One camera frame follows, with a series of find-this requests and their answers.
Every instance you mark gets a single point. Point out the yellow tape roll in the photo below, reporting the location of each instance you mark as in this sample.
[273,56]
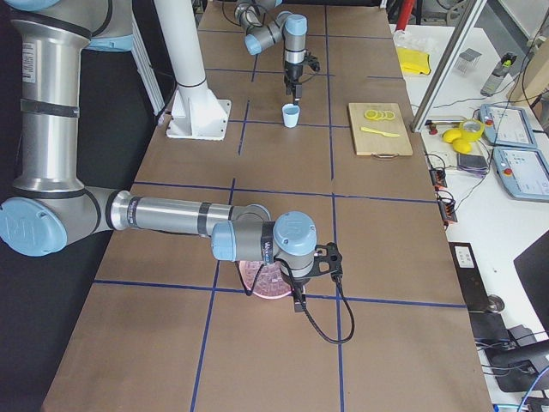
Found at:
[471,129]

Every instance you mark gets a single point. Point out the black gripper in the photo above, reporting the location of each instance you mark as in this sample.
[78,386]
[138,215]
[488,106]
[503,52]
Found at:
[292,73]
[299,283]

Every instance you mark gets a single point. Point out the bamboo cutting board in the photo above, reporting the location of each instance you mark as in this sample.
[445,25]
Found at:
[367,144]

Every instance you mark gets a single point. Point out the yellow plastic knife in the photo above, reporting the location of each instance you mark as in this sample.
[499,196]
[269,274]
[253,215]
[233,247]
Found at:
[380,132]

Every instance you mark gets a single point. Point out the yellow cloth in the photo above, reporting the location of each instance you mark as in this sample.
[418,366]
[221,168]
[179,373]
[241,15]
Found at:
[413,61]

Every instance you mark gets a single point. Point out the aluminium frame post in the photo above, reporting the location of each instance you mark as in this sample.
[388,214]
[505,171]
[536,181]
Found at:
[470,15]

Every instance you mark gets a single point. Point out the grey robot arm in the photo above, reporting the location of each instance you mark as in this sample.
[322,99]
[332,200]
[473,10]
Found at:
[56,209]
[262,31]

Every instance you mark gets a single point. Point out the blue teach pendant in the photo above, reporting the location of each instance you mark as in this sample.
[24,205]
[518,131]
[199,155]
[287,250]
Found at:
[507,126]
[523,172]

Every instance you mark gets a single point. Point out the purple notebook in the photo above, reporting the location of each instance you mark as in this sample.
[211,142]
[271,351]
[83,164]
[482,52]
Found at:
[477,165]

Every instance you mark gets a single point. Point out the pink ice bowl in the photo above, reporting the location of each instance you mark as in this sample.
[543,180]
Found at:
[266,282]

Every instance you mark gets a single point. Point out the yellow lemon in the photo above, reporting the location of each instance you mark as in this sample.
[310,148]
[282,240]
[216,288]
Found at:
[461,146]
[449,136]

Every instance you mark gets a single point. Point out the light blue plastic cup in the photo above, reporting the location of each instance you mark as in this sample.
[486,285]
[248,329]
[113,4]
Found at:
[290,115]

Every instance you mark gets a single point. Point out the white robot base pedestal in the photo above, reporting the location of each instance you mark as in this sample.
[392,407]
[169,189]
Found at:
[196,112]

